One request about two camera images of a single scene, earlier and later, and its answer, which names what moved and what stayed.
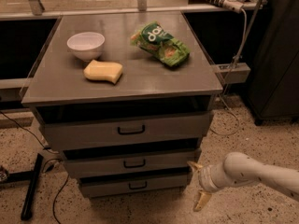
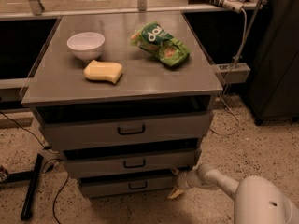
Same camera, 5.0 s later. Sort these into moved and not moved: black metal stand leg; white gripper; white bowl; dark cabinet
Moved: white gripper
Not moved: black metal stand leg; dark cabinet; white bowl
